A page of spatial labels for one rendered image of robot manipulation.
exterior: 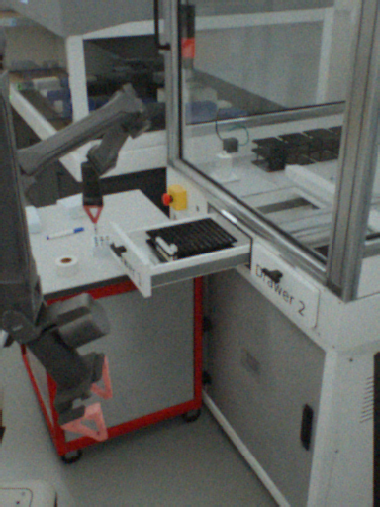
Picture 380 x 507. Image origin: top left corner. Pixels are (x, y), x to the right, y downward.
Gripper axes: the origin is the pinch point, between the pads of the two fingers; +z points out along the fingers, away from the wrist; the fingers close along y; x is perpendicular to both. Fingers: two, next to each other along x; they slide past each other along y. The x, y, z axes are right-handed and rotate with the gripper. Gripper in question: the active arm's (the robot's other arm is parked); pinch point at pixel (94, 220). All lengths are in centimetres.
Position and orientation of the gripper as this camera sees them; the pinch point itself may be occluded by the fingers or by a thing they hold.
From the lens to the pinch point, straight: 202.7
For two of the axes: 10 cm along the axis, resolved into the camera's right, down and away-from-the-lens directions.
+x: -9.9, 0.8, -1.2
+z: 0.1, 8.7, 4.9
